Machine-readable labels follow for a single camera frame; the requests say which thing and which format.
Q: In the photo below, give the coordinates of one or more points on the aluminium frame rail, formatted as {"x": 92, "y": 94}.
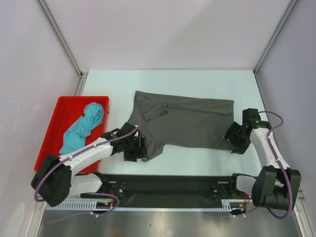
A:
{"x": 300, "y": 196}

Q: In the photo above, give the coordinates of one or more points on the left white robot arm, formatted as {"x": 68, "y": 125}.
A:
{"x": 59, "y": 177}

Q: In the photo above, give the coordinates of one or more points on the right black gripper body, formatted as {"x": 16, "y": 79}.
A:
{"x": 239, "y": 141}

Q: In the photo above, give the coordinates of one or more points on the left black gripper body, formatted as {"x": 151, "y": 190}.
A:
{"x": 132, "y": 150}

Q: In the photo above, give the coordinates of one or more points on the right aluminium corner post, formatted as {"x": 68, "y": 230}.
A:
{"x": 276, "y": 33}

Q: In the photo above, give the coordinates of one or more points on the aluminium corner post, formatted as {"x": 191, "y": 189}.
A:
{"x": 276, "y": 33}
{"x": 59, "y": 35}

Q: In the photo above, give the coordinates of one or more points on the left aluminium corner post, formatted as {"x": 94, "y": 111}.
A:
{"x": 59, "y": 35}

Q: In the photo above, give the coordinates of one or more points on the dark grey t-shirt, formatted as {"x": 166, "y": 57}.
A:
{"x": 181, "y": 121}

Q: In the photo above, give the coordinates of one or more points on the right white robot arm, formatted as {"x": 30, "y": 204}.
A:
{"x": 277, "y": 185}

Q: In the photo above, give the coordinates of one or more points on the red plastic bin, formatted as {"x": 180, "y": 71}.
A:
{"x": 67, "y": 110}

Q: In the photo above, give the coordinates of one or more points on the teal t-shirt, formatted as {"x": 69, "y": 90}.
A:
{"x": 75, "y": 136}

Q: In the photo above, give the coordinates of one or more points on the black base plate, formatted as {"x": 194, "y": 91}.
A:
{"x": 170, "y": 191}

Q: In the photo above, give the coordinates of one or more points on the grey slotted cable duct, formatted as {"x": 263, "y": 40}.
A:
{"x": 76, "y": 205}

